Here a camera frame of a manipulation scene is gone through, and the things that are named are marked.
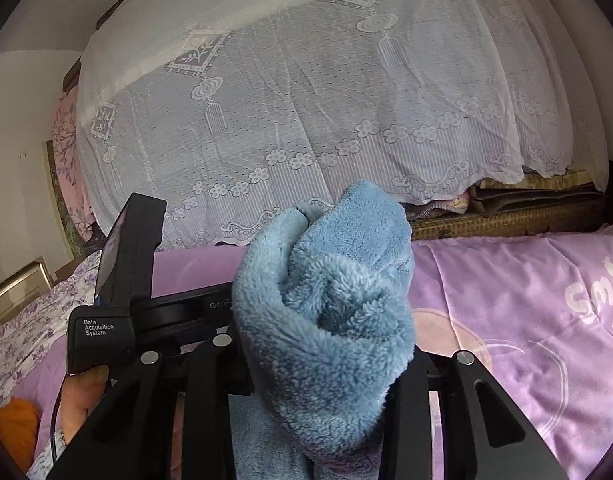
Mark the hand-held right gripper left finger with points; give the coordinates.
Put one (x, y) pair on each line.
(209, 390)

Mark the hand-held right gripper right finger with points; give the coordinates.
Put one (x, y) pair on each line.
(411, 410)

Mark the blue fluffy sock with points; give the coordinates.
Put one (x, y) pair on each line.
(261, 447)

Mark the blue fluffy towel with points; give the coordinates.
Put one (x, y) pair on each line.
(336, 320)

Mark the person's left hand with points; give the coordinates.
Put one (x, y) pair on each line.
(84, 400)

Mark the purple floral quilt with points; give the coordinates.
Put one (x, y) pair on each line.
(26, 330)

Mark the golden metal chair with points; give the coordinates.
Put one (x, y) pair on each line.
(21, 285)

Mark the pink printed bed sheet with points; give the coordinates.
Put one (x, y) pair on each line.
(511, 340)

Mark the orange cloth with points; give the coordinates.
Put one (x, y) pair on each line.
(11, 427)

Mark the pink floral curtain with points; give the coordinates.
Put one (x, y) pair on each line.
(66, 160)

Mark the pink floral cloth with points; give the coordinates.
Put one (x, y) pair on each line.
(444, 206)

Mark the woven straw mat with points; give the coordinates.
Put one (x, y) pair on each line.
(511, 221)

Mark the white lace cover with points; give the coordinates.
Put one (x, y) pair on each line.
(311, 110)

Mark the dark wooden frame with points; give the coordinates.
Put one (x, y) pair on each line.
(114, 7)

